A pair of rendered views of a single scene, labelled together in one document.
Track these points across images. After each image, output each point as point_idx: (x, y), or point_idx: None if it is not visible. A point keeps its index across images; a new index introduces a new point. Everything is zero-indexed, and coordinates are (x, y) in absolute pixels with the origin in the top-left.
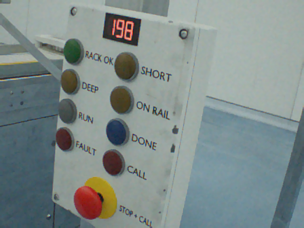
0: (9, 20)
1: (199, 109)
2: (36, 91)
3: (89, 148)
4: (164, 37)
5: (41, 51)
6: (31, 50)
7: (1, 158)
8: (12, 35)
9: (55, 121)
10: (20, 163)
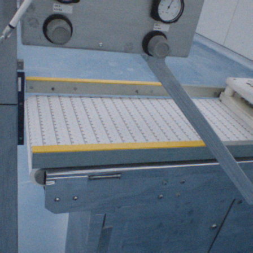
0: (215, 18)
1: None
2: (204, 182)
3: None
4: None
5: (230, 103)
6: (209, 141)
7: (137, 239)
8: (181, 110)
9: (224, 204)
10: (162, 244)
